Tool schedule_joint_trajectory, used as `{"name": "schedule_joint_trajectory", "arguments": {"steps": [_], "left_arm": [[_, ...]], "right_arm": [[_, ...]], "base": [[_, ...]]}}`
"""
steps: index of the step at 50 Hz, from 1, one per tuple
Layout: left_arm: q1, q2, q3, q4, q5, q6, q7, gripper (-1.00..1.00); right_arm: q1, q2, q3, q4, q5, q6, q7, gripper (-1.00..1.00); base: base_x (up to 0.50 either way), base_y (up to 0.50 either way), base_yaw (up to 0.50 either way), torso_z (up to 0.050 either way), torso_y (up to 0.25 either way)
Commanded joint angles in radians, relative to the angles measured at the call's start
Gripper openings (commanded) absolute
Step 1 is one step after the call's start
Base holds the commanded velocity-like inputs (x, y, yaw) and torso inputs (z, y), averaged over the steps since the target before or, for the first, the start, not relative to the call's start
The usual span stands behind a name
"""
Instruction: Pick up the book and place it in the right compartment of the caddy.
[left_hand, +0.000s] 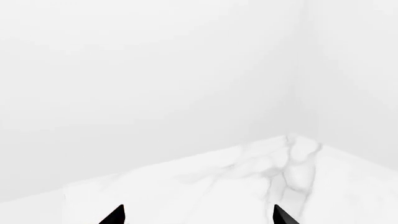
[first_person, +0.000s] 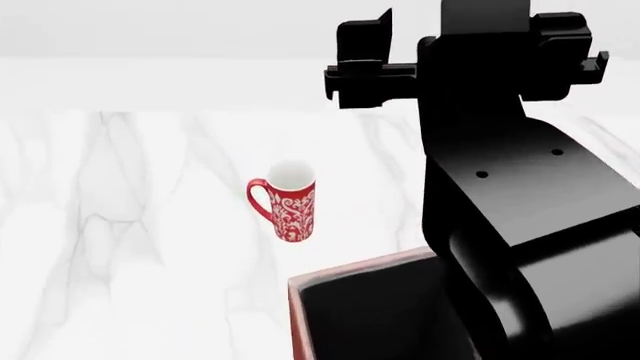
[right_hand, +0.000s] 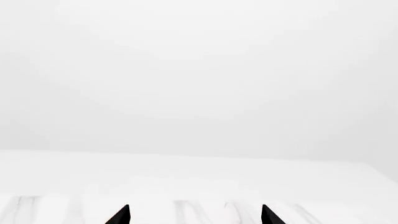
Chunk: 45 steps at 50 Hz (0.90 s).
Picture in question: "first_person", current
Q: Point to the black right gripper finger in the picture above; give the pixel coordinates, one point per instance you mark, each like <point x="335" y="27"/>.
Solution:
<point x="557" y="56"/>
<point x="362" y="45"/>

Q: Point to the red caddy with black interior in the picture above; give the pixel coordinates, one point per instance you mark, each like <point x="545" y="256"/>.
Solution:
<point x="370" y="311"/>

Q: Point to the red white patterned mug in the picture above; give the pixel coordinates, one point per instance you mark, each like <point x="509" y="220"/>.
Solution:
<point x="292" y="213"/>

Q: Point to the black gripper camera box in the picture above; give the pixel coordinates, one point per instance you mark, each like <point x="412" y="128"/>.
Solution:
<point x="484" y="17"/>

